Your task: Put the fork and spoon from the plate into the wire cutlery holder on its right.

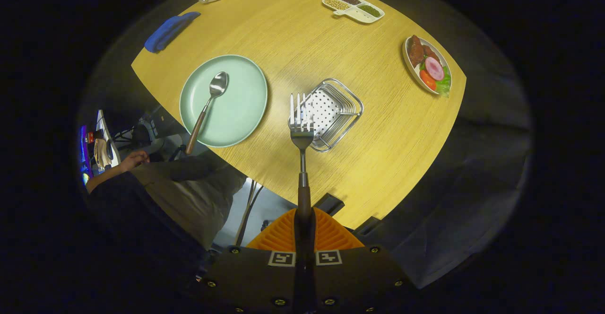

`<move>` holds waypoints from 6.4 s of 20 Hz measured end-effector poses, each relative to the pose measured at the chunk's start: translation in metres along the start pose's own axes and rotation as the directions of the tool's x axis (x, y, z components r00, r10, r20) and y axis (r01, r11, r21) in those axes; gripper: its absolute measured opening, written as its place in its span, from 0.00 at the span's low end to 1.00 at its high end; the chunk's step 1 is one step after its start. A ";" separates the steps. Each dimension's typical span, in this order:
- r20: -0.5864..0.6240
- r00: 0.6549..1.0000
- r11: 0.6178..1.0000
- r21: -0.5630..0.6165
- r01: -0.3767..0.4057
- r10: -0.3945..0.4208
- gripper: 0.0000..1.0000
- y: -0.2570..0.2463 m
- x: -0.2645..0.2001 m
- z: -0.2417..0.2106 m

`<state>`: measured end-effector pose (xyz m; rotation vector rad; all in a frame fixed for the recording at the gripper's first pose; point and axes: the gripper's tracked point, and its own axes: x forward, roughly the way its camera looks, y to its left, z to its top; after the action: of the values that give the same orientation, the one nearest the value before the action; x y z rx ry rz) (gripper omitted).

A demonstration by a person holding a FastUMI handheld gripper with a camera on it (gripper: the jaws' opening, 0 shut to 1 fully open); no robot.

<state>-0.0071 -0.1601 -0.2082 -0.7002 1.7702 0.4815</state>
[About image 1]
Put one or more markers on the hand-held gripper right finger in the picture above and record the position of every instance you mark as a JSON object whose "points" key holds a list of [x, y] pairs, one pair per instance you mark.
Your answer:
{"points": [[364, 276]]}

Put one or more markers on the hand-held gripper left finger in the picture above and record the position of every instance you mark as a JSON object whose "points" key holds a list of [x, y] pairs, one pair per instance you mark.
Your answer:
{"points": [[246, 276]]}

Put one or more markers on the person's dark top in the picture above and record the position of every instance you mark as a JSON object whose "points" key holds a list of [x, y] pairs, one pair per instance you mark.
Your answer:
{"points": [[127, 219]]}

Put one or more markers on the green plate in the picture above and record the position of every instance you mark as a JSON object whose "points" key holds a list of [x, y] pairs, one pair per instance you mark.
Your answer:
{"points": [[236, 110]]}

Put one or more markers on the beige cloth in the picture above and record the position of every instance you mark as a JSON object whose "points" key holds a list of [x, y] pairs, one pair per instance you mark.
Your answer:
{"points": [[101, 153]]}

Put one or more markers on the glowing computer monitor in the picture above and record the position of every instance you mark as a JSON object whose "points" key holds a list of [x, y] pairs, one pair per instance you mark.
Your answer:
{"points": [[85, 155]]}

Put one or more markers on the white panel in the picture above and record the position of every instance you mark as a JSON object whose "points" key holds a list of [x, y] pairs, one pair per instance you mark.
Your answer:
{"points": [[105, 132]]}

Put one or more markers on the red tomato slice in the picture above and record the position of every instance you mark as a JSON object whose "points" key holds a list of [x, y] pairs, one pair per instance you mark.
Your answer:
{"points": [[427, 80]]}

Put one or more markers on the green lettuce leaf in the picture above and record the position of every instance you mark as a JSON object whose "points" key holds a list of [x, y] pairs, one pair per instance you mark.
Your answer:
{"points": [[444, 86]]}

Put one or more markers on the white plate of food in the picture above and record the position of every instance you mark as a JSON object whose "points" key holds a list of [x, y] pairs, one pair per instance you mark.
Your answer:
{"points": [[411, 68]]}

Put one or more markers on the pink ham slice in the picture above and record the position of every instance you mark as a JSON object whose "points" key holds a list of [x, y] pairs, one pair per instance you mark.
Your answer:
{"points": [[434, 68]]}

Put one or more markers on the brown meat piece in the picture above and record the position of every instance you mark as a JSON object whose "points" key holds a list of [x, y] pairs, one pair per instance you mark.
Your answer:
{"points": [[415, 51]]}

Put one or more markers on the blue cloth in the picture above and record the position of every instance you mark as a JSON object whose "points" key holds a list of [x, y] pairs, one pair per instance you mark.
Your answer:
{"points": [[170, 31]]}

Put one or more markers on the white divided dish with beans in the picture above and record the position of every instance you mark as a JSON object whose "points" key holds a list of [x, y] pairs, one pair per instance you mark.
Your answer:
{"points": [[353, 7]]}

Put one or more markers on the black table frame bracket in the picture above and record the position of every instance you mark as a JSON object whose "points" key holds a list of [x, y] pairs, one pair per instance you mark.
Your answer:
{"points": [[367, 225], [329, 204]]}

